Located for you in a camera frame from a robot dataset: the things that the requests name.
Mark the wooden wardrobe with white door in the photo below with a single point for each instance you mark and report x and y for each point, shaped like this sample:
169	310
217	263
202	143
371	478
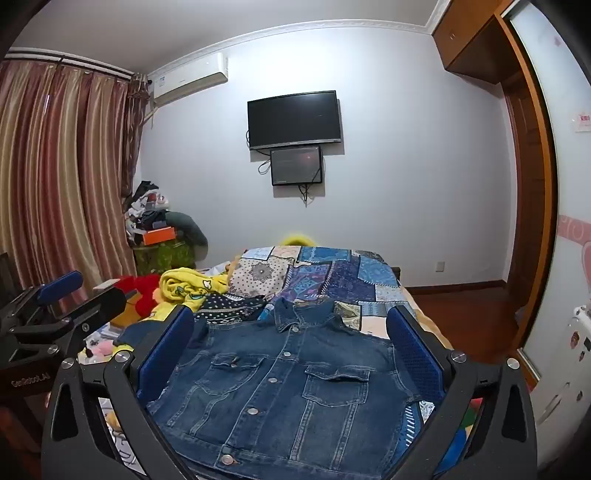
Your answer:
540	184

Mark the black wall television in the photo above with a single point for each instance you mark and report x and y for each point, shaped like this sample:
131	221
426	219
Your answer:
293	119

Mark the cartoon printed sheet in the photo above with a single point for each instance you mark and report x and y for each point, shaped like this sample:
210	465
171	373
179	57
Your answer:
94	344

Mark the pile of clothes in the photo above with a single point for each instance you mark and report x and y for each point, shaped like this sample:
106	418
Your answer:
145	205

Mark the brown patterned curtain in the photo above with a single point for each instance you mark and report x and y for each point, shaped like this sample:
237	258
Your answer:
135	138

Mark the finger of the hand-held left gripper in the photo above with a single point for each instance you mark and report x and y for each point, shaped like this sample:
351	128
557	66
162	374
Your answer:
99	304
60	282

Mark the blue denim jacket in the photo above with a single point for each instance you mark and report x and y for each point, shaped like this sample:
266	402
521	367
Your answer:
286	392

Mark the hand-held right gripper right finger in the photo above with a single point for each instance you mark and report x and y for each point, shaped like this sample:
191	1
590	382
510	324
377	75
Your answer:
415	355

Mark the yellow printed blanket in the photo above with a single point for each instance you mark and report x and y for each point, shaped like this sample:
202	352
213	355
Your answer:
184	284

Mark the dark dotted cloth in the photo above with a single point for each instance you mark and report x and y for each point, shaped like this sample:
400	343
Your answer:
231	307

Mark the yellow plush item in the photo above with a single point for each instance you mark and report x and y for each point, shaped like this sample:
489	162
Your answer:
299	240

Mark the dark green cushion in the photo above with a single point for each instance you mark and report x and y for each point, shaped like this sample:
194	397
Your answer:
189	228

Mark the red plush toy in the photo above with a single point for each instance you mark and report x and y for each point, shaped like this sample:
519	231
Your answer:
143	295

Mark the wooden overhead cabinet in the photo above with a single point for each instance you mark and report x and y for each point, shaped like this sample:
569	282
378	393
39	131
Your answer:
466	37

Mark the small black wall monitor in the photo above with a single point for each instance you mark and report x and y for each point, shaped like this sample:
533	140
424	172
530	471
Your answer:
295	166

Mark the wooden bed frame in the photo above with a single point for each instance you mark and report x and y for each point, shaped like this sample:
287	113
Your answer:
397	274

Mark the curtain rail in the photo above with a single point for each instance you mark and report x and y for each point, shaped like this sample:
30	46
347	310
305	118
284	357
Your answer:
69	60

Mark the white air conditioner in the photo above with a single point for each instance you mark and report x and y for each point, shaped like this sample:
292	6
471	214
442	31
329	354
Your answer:
189	76

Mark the orange box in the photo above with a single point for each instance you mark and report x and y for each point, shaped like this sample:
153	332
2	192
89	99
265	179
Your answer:
159	235

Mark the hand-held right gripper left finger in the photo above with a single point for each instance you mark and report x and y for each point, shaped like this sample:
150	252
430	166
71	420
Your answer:
166	353

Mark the striped red curtain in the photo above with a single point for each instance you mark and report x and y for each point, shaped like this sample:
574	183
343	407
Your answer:
55	175

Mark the blue patchwork bed sheet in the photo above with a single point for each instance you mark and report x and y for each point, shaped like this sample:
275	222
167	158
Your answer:
332	277

